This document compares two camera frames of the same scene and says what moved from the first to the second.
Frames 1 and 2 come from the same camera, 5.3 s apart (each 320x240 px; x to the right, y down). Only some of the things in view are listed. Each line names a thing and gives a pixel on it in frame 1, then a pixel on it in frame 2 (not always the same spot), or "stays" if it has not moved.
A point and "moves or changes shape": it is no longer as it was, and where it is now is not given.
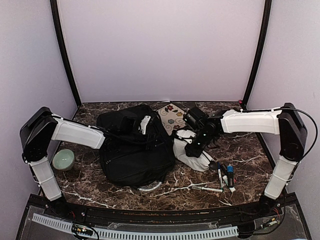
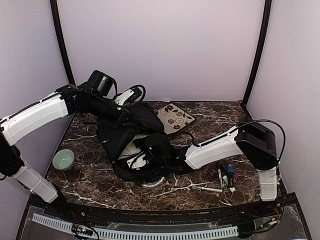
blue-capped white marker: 220,176 stays
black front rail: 149,216 stays
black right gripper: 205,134 -> 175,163
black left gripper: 150,145 -> 120,121
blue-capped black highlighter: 230,176 stays
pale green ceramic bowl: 63,160 stays
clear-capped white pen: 207,189 stays
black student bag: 139,150 moves or changes shape
